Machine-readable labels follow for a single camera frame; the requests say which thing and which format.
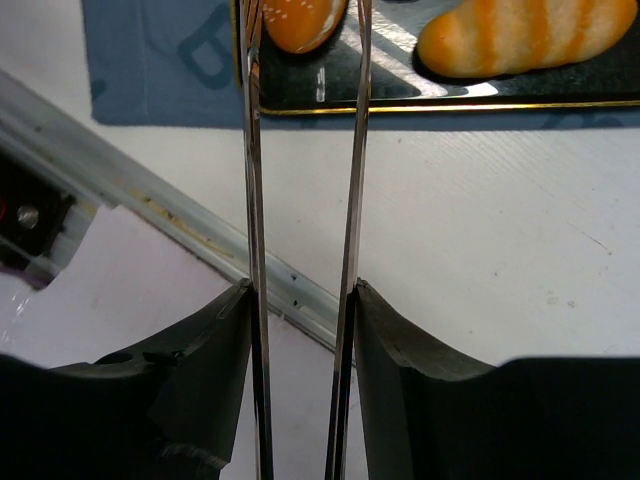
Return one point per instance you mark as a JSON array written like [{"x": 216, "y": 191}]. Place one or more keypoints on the striped croissant lower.
[{"x": 482, "y": 39}]

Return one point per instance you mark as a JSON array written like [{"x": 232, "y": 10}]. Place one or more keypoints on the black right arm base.
[{"x": 32, "y": 214}]

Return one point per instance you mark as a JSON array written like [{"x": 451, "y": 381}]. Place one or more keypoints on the aluminium table frame rail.
[{"x": 45, "y": 136}]

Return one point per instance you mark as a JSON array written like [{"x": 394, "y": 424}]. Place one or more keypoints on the blue placemat with letters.
[{"x": 171, "y": 63}]

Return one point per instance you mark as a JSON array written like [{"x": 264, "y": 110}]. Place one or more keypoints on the glazed brown oval bread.
[{"x": 300, "y": 26}]

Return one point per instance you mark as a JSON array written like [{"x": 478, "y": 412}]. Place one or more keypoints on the black rectangular tray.
[{"x": 425, "y": 75}]

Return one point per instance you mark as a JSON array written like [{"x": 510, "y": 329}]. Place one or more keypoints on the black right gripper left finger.
[{"x": 166, "y": 407}]

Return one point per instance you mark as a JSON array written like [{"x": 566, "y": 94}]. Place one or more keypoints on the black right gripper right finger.
[{"x": 430, "y": 411}]

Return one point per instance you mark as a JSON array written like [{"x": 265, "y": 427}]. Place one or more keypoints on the metal tongs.
[{"x": 304, "y": 174}]

